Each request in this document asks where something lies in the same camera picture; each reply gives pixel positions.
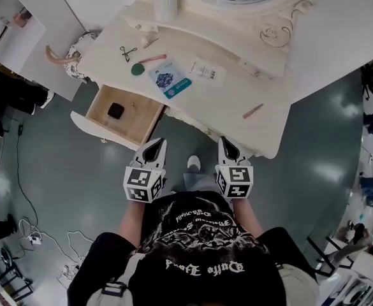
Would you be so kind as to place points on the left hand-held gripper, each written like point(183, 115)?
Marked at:
point(138, 178)

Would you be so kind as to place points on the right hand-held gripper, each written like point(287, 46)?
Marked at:
point(237, 175)

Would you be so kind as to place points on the wooden drawer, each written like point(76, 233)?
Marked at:
point(135, 120)

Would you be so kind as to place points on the pink pencil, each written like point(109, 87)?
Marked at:
point(253, 111)

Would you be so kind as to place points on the small black box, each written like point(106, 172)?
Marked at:
point(116, 110)

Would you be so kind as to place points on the blue face mask packet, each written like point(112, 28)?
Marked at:
point(170, 80)

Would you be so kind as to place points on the clear white sachet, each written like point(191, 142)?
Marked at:
point(208, 73)

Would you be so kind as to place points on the green powder puff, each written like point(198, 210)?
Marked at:
point(137, 69)

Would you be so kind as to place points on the green round pink-handled brush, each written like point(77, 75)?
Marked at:
point(152, 58)

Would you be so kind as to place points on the black eyelash curler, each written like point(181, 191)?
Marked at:
point(127, 54)

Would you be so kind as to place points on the person's left forearm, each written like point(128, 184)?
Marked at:
point(133, 225)

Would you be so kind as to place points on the person's right forearm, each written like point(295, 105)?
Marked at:
point(248, 218)

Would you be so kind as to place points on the cream ornate vanity table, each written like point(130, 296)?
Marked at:
point(224, 107)

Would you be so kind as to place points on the person's right white shoe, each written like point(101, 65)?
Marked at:
point(194, 163)

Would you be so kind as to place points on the person's grey trousers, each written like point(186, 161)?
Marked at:
point(199, 180)

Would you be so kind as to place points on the person's black printed t-shirt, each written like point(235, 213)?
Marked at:
point(199, 253)

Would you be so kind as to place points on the wooden chair patterned cushion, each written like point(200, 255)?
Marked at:
point(77, 56)

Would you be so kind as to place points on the white power strip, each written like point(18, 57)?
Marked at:
point(36, 238)

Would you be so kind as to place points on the grey metal chair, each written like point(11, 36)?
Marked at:
point(339, 253)

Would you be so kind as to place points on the white ribbed vase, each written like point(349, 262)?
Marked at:
point(165, 0)

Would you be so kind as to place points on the white bookshelf partition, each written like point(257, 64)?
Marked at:
point(68, 18)

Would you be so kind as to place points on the white counter cabinet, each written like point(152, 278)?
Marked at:
point(23, 43)

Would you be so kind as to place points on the pink box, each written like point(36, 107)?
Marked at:
point(23, 18)

